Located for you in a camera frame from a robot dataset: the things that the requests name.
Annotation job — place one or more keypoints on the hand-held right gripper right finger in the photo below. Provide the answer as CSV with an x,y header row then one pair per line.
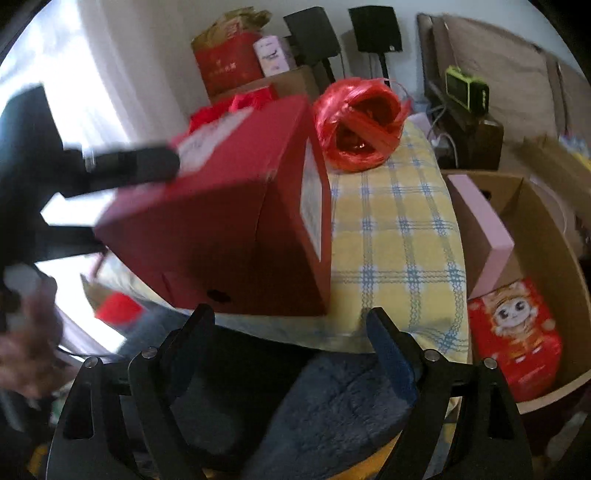
x,y
392,360

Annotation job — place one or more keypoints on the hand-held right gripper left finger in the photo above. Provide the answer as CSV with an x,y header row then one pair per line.
x,y
184,355

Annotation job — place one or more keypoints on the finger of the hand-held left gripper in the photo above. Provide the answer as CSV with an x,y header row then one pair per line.
x,y
134,164

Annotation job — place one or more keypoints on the large plain red box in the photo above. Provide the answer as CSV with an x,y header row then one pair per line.
x,y
207,230

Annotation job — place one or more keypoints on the red cartoon cat gift box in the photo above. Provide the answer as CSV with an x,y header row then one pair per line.
x,y
512,337

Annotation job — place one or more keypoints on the person's left hand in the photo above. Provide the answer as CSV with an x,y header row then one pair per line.
x,y
30,350

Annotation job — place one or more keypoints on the crumpled red plastic bag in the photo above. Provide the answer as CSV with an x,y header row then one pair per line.
x,y
217,110

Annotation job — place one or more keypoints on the yellow plaid tablecloth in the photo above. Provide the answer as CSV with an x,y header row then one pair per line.
x,y
397,258

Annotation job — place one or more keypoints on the white curtain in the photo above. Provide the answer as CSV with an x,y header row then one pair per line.
x,y
92,60

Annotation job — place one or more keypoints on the red and gold gift bag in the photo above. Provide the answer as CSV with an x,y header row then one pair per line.
x,y
226,64

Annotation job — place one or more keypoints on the pink flat box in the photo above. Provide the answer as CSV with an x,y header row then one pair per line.
x,y
480,226

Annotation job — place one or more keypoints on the small white pink box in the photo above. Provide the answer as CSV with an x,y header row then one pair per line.
x,y
274,55

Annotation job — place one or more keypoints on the large brown carton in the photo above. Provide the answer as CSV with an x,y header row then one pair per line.
x,y
295,85

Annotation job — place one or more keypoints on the black speaker stand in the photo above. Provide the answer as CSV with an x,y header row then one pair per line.
x,y
384,64
328,69

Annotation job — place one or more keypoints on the black speaker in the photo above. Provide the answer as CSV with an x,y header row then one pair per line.
x,y
376,27
311,32

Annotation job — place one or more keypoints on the red plastic twine ball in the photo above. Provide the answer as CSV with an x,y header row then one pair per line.
x,y
355,129

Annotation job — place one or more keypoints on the dark wooden armrest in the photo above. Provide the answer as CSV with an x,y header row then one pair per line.
x,y
480,138

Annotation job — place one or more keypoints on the shallow brown cardboard box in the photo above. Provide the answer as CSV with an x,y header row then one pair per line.
x,y
563,161

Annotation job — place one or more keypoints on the green boxy device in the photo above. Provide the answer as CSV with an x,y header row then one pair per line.
x,y
464,90

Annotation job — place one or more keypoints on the beige sofa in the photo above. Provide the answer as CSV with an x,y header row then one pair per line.
x,y
503,64

